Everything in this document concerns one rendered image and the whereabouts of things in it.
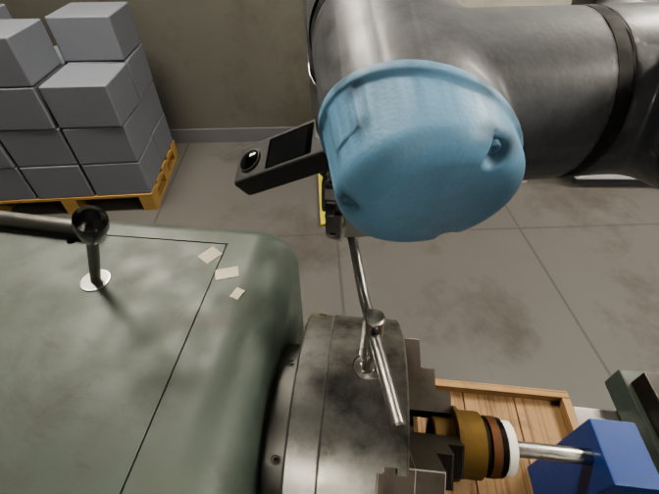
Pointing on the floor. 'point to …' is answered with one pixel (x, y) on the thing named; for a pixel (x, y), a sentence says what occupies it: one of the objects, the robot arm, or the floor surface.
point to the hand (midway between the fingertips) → (334, 229)
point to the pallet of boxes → (79, 111)
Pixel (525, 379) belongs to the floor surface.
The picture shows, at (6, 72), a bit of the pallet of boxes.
